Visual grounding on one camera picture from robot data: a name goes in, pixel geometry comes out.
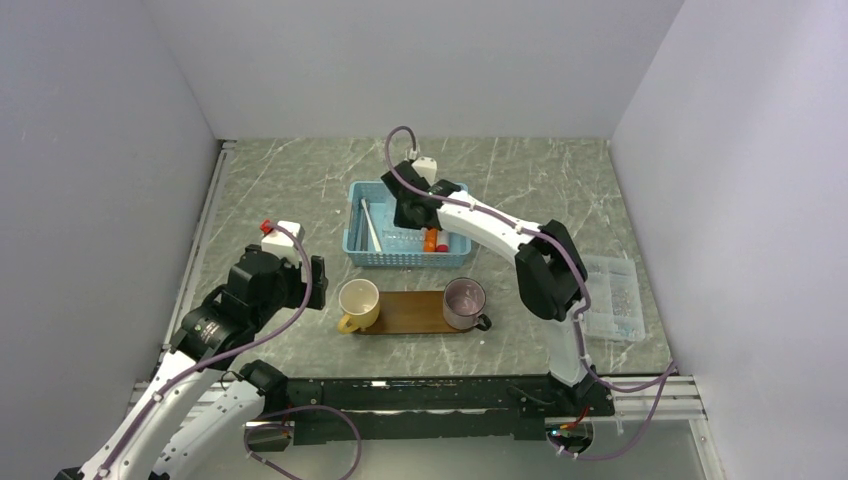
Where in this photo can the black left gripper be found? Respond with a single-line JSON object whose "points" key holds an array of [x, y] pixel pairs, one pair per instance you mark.
{"points": [[297, 297]]}

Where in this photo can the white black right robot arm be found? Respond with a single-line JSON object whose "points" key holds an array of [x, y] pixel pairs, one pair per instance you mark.
{"points": [[551, 276]]}

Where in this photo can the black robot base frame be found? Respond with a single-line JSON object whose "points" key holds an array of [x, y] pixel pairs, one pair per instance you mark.
{"points": [[522, 407]]}

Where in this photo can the light blue plastic basket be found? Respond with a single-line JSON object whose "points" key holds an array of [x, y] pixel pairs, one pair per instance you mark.
{"points": [[382, 208]]}

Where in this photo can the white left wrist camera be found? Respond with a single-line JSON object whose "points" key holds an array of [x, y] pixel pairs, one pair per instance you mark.
{"points": [[276, 242]]}

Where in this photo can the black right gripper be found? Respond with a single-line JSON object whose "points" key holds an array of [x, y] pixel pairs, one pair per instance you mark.
{"points": [[402, 221]]}

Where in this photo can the mauve ceramic mug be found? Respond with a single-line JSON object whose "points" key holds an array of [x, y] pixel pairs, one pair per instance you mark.
{"points": [[464, 301]]}

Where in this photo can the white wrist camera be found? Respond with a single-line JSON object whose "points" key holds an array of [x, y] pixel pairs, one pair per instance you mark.
{"points": [[276, 242], [426, 168]]}

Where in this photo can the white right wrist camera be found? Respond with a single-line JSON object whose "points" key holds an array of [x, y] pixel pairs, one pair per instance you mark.
{"points": [[426, 168]]}

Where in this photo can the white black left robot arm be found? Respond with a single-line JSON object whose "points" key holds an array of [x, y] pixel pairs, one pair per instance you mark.
{"points": [[153, 442]]}

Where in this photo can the yellow ceramic mug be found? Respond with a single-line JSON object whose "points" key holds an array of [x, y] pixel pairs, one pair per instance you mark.
{"points": [[359, 300]]}

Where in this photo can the brown oval wooden tray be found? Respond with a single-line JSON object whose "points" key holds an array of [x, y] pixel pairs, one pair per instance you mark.
{"points": [[410, 313]]}

